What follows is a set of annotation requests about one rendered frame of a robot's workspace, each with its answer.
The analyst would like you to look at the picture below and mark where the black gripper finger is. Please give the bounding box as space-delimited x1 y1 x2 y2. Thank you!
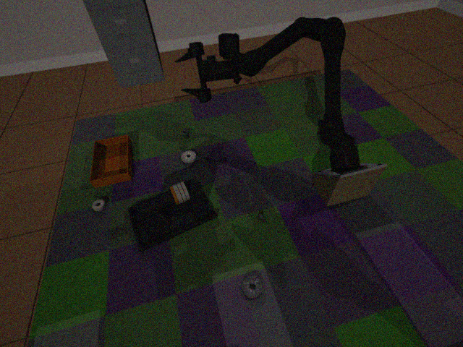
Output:
175 48 196 63
181 88 202 100

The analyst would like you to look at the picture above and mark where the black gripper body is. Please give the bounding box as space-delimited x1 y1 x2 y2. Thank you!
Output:
190 42 222 103

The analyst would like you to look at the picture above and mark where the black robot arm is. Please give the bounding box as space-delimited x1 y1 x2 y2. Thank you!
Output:
218 17 364 173

